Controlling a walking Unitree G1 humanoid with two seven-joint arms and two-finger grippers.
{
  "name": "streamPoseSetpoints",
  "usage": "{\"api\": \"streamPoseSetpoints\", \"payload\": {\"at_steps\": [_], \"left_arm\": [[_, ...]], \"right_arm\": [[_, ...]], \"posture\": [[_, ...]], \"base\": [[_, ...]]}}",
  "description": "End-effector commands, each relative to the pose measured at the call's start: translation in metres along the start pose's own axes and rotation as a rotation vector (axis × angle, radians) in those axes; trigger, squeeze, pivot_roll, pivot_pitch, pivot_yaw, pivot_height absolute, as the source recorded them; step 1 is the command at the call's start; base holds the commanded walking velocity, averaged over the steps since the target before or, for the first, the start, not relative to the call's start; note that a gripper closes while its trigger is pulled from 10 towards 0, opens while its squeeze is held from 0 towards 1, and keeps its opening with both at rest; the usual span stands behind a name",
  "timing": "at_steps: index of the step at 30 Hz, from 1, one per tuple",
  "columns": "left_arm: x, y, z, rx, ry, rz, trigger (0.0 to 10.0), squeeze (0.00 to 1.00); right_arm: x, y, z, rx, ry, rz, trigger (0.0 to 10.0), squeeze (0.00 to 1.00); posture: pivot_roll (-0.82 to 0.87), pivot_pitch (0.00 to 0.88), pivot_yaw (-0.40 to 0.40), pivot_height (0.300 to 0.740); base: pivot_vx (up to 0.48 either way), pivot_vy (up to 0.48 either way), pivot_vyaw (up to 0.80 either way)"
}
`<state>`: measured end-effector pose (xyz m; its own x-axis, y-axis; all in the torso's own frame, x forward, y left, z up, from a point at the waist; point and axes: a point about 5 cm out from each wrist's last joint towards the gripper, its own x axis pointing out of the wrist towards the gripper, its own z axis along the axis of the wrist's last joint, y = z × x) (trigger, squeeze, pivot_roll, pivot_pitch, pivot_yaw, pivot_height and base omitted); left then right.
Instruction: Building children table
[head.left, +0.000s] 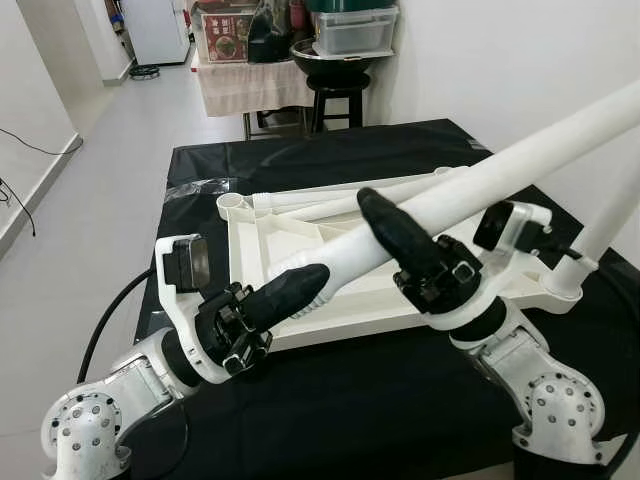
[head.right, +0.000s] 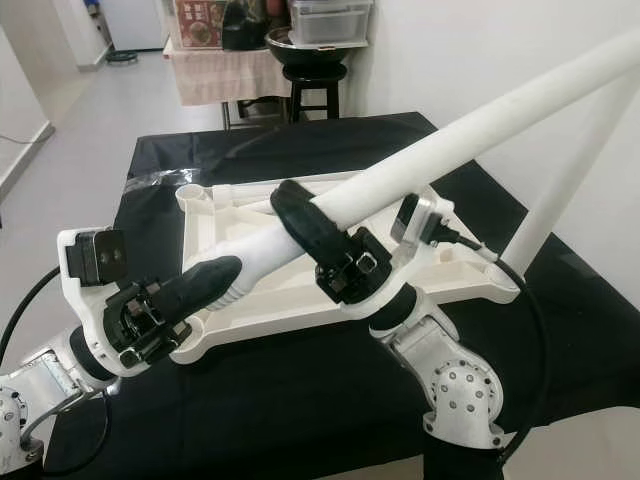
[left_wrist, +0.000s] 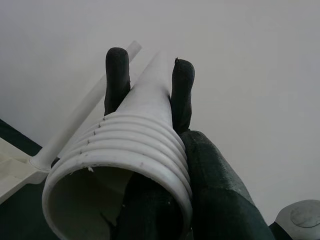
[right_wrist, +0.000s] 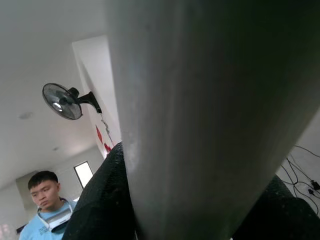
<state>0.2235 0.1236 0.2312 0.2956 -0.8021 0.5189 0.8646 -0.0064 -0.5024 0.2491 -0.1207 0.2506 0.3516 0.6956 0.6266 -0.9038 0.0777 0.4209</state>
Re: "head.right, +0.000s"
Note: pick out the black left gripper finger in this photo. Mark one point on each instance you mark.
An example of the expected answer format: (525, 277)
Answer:
(205, 285)

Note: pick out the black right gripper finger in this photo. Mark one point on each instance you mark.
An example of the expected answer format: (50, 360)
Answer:
(312, 225)

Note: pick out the white plastic table top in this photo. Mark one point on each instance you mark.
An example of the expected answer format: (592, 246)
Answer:
(240, 235)

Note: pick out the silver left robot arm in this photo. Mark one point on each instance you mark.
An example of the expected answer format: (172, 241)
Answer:
(40, 410)

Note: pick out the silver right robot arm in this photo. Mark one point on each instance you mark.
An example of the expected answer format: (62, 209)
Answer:
(455, 385)

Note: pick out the clear plastic wrap piece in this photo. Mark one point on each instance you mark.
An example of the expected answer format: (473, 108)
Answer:
(160, 178)

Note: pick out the black wooden stool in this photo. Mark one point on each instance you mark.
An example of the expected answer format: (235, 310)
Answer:
(315, 75)

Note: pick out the beige cloth covered table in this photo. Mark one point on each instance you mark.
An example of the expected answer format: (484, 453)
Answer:
(225, 75)

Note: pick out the clear container green lid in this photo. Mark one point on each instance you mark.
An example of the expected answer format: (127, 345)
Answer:
(330, 22)

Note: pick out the black bag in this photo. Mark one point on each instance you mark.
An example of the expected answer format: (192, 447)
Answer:
(248, 25)

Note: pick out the white standing appliance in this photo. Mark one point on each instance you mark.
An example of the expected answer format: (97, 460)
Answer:
(132, 22)

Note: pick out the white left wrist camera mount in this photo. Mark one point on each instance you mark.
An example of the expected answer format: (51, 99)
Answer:
(75, 310)

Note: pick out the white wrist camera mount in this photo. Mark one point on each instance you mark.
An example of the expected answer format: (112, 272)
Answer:
(435, 205)
(75, 310)

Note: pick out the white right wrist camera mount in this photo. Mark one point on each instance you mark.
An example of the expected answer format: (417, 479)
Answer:
(435, 205)

